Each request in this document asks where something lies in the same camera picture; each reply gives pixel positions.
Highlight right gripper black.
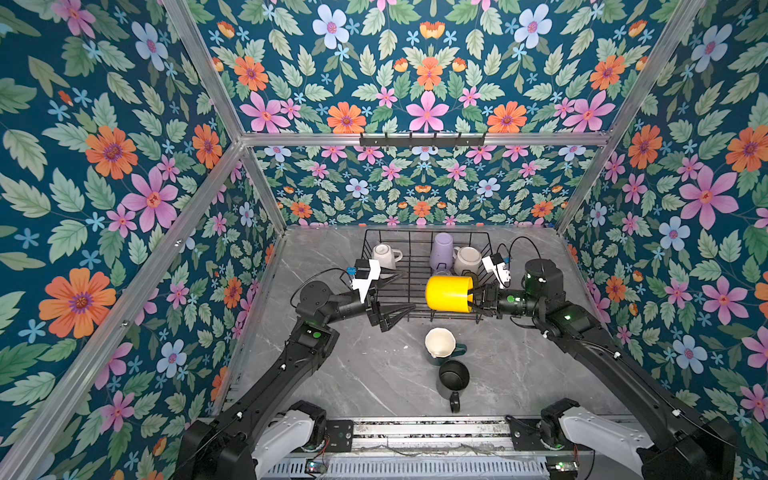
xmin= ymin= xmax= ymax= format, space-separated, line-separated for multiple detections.
xmin=456 ymin=283 xmax=545 ymax=321

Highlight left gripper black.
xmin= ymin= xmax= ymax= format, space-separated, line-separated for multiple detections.
xmin=322 ymin=265 xmax=416 ymax=335

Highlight white ceramic mug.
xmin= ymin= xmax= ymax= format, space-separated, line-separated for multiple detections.
xmin=371 ymin=243 xmax=403 ymax=270

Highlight white mug red inside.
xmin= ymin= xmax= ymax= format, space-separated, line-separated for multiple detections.
xmin=453 ymin=246 xmax=482 ymax=276

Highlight yellow mug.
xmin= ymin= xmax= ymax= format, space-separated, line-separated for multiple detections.
xmin=425 ymin=275 xmax=474 ymax=314

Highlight lavender plastic cup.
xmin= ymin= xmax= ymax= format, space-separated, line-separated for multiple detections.
xmin=429 ymin=232 xmax=454 ymax=273

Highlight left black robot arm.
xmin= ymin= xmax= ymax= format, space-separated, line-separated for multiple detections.
xmin=172 ymin=274 xmax=416 ymax=479

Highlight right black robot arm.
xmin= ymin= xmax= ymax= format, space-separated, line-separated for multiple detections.
xmin=469 ymin=254 xmax=736 ymax=479

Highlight cream mug green outside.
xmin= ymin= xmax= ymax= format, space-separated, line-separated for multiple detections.
xmin=424 ymin=328 xmax=467 ymax=366

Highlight black mug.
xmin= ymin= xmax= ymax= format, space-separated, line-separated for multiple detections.
xmin=437 ymin=360 xmax=471 ymax=414

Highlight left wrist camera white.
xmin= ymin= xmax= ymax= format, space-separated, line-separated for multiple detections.
xmin=348 ymin=259 xmax=382 ymax=303

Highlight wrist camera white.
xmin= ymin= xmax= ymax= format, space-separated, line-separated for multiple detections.
xmin=482 ymin=253 xmax=511 ymax=288
xmin=348 ymin=259 xmax=382 ymax=303

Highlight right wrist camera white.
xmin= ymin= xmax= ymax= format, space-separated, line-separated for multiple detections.
xmin=482 ymin=253 xmax=511 ymax=288

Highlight black wire dish rack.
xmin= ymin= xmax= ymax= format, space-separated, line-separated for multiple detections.
xmin=361 ymin=228 xmax=493 ymax=323

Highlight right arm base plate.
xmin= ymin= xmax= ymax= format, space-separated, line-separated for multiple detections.
xmin=504 ymin=415 xmax=592 ymax=453

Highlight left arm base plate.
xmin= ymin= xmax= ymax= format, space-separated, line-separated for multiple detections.
xmin=310 ymin=419 xmax=355 ymax=453

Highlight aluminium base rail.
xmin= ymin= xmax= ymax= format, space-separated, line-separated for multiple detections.
xmin=253 ymin=405 xmax=639 ymax=479

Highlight metal hook rail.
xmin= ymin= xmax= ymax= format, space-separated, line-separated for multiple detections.
xmin=358 ymin=132 xmax=486 ymax=149

